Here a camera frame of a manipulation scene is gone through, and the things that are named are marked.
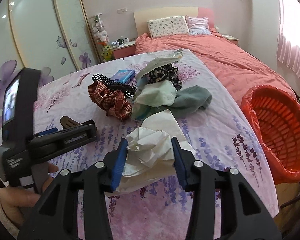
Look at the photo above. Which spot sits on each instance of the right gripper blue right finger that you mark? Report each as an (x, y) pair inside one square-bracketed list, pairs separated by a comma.
[(179, 166)]

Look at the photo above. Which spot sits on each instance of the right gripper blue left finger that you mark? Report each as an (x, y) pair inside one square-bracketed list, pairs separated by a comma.
[(120, 160)]

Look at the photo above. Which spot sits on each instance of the white paper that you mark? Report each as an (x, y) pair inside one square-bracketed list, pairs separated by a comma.
[(150, 153)]

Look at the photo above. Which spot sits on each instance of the red plaid scrunchie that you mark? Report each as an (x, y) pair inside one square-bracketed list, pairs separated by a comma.
[(113, 102)]

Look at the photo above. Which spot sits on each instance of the teal fuzzy sock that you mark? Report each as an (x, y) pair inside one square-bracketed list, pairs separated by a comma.
[(187, 101)]

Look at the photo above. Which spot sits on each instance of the black white checkered mesh cloth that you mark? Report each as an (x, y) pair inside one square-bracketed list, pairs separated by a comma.
[(127, 90)]

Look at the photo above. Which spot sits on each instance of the light green fuzzy sock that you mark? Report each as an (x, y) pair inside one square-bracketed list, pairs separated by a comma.
[(157, 94)]

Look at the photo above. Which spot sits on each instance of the blue tissue pack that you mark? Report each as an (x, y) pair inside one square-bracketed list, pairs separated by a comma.
[(123, 76)]

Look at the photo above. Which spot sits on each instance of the black floral scrunchie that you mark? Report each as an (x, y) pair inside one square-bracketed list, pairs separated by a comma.
[(165, 73)]

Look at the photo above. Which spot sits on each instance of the person left hand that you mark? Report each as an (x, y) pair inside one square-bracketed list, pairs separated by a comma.
[(12, 199)]

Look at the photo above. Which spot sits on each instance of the brown hair clip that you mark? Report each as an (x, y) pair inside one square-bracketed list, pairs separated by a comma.
[(66, 122)]

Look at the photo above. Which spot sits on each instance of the green frog plush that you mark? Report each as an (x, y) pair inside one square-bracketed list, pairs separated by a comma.
[(107, 53)]

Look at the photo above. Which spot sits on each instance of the pink left nightstand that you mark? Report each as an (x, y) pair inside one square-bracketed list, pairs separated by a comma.
[(124, 50)]

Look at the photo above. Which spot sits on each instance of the pink nightstand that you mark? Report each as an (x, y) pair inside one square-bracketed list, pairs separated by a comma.
[(230, 38), (124, 50)]

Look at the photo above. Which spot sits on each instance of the coral red bed duvet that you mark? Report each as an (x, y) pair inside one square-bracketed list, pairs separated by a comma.
[(236, 69)]

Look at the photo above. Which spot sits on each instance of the red plastic laundry basket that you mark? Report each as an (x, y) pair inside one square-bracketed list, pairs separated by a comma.
[(274, 115)]

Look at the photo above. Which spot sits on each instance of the white mug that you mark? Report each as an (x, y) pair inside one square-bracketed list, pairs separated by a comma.
[(125, 40)]

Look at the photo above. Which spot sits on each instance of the plush toy display tube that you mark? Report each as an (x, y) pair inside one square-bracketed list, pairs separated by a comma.
[(99, 32)]

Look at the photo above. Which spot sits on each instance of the floral sliding wardrobe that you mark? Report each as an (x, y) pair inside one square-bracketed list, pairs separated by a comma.
[(48, 35)]

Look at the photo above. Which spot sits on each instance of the pink right nightstand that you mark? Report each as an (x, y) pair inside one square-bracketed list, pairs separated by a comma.
[(230, 38)]

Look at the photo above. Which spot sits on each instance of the floral white pillow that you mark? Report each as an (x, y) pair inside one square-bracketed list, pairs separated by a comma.
[(174, 25)]

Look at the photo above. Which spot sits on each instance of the pink striped pillow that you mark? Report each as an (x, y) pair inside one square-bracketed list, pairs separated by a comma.
[(198, 26)]

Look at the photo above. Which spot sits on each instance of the beige pink headboard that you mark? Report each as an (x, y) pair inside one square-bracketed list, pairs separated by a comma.
[(142, 16)]

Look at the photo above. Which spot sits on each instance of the pink window curtain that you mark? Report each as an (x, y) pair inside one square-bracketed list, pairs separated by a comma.
[(288, 51)]

